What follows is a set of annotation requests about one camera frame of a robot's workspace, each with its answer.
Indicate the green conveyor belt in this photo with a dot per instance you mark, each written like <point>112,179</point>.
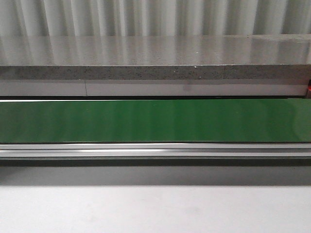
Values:
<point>120,121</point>

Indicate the grey speckled stone counter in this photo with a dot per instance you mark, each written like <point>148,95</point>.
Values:
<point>155,66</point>

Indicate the red object at right edge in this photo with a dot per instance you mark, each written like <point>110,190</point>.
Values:
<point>308,93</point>

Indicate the grey pleated curtain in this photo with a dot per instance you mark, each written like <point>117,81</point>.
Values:
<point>153,17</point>

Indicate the aluminium conveyor side rail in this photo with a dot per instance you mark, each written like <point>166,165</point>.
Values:
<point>156,154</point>

